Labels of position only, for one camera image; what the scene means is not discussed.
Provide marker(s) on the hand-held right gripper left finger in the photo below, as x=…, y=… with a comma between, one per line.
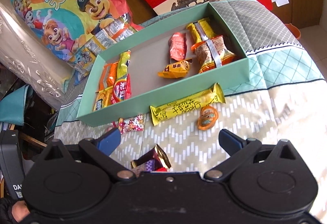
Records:
x=109, y=139

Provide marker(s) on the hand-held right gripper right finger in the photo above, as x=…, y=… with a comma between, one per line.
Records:
x=228, y=138

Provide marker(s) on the red-white patterned candy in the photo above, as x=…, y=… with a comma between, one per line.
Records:
x=132, y=123

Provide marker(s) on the orange jelly cup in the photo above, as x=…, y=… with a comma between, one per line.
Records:
x=207, y=118

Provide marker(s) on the small yellow biscuit packet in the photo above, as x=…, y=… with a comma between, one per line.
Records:
x=102, y=100

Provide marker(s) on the dark red gold-edged packet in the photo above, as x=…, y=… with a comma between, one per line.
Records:
x=155, y=155

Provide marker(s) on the white translucent purple-band candy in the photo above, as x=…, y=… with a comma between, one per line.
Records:
x=151, y=166

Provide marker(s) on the red rainbow candy packet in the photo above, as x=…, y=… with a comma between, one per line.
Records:
x=121, y=91

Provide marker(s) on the long yellow snack bar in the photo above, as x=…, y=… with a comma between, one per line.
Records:
x=184, y=107

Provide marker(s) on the orange and white snack packet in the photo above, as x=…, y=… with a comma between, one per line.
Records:
x=204, y=60

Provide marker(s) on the mint green cardboard box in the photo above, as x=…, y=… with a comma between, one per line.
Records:
x=153, y=70

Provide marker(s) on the small yellow-orange candy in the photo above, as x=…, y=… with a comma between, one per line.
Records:
x=173, y=68

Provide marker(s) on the orange-red snack packet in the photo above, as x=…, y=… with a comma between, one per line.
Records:
x=177, y=46

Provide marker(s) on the person's left hand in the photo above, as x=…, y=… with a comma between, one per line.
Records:
x=21, y=212

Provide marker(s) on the teal bag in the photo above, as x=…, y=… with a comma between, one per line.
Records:
x=15, y=109

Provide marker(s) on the small blue snack packet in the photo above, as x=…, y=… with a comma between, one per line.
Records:
x=80, y=77

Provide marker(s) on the yellow cartoon snack packet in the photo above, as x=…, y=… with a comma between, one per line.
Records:
x=82, y=59

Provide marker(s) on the orange plastic object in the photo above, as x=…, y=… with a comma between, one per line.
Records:
x=293, y=31

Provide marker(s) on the cartoon puppy snack bag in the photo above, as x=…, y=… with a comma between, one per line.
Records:
x=63, y=9

